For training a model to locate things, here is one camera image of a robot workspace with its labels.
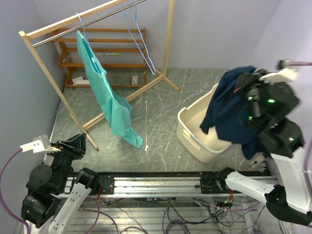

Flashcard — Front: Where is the wooden clothes rack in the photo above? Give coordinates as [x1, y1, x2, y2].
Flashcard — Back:
[18, 0, 180, 152]

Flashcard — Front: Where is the wooden shoe shelf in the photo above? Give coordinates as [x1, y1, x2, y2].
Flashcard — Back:
[52, 28, 148, 87]

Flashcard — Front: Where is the light blue wire hanger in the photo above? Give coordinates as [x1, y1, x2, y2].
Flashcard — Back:
[121, 1, 156, 75]

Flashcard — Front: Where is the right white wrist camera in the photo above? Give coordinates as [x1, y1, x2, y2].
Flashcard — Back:
[258, 60, 305, 84]

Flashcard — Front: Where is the small device on table edge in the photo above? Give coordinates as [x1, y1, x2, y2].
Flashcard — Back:
[246, 153, 266, 170]

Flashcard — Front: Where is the aluminium rail frame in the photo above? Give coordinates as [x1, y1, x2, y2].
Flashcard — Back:
[13, 172, 295, 234]

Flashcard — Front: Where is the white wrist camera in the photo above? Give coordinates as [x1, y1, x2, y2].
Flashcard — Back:
[20, 135, 61, 154]
[258, 60, 305, 84]

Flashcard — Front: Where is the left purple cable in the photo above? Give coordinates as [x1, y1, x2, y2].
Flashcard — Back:
[0, 148, 32, 234]

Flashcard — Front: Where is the cream plastic laundry basket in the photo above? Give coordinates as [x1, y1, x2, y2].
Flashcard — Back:
[176, 84, 232, 163]

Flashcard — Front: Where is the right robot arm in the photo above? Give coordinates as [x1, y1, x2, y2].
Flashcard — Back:
[214, 67, 312, 227]

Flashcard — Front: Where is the teal t shirt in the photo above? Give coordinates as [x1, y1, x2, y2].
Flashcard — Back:
[76, 31, 143, 149]

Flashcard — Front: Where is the navy blue t shirt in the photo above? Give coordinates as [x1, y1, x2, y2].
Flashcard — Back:
[199, 66, 269, 160]

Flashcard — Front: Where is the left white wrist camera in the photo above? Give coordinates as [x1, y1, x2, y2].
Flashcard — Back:
[20, 135, 61, 154]

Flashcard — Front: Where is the white red flat box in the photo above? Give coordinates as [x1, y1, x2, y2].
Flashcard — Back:
[71, 76, 90, 85]

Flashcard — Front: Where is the light blue hanger with teal shirt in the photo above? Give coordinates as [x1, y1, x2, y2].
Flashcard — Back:
[76, 13, 102, 74]

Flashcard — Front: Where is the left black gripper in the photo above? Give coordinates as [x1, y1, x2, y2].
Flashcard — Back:
[44, 131, 86, 191]

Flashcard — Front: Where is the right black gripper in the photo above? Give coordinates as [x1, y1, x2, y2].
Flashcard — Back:
[233, 68, 277, 125]

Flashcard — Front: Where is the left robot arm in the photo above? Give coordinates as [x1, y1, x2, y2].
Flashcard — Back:
[20, 133, 99, 234]

